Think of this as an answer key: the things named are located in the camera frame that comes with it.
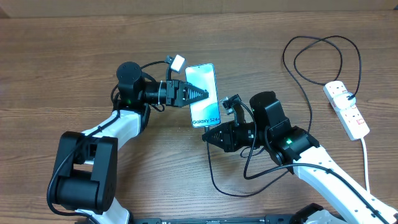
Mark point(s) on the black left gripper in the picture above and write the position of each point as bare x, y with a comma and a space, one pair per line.
178, 98

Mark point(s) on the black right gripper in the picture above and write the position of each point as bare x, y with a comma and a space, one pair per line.
229, 142

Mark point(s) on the Samsung Galaxy smartphone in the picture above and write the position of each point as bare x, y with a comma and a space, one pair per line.
204, 106

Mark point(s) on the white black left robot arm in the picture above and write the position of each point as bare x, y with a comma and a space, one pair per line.
84, 176

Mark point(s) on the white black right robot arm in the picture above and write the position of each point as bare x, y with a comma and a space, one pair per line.
262, 123

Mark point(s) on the white charger adapter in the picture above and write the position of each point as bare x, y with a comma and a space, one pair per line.
343, 101

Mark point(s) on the white power strip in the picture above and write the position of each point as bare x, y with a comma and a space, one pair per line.
351, 118

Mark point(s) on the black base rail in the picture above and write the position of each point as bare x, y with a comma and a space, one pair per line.
267, 219

